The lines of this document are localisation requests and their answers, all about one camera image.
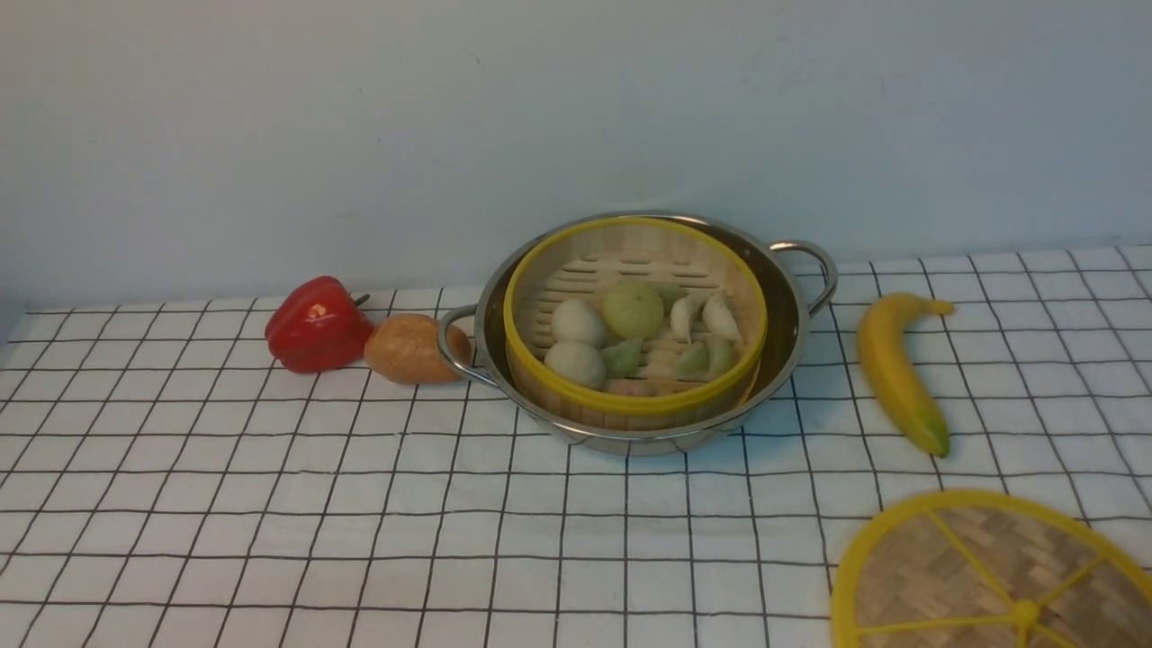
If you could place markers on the yellow bamboo steamer lid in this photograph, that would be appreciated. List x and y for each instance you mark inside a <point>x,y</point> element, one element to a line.
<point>974,568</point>

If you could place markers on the green dumpling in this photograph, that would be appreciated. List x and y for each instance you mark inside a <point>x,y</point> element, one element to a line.
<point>622,359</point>
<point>693,363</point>
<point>722,356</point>

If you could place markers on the stainless steel pot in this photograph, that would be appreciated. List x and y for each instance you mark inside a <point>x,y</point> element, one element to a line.
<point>797,279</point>

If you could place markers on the white steamed bun front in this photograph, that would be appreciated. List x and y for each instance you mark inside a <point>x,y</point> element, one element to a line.
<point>578,362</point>

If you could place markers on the yellow banana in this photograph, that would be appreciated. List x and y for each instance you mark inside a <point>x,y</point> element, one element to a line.
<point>899,390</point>

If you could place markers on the red bell pepper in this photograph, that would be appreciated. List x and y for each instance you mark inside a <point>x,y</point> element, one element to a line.
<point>318,328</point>

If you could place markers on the yellow-green steamed bun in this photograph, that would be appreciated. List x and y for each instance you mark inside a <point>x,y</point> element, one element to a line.
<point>632,309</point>

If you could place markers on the white grid tablecloth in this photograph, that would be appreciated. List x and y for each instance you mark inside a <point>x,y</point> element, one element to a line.
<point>167,484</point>

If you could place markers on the yellow-rimmed bamboo steamer basket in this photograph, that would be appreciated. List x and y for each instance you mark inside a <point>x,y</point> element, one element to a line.
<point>581,262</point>

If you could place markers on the green dumpling far right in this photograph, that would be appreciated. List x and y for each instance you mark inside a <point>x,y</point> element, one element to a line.
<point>722,356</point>

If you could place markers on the white steamed bun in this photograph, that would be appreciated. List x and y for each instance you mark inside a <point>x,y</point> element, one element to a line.
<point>576,321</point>
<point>578,362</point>

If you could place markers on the white dumpling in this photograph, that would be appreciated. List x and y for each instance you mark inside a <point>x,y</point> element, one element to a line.
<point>683,314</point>
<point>719,319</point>

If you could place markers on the white dumpling right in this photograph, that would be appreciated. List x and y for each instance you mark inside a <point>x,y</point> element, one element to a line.
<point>719,319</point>

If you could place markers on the brown potato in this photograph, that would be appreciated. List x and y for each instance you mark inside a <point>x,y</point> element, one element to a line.
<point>403,349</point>

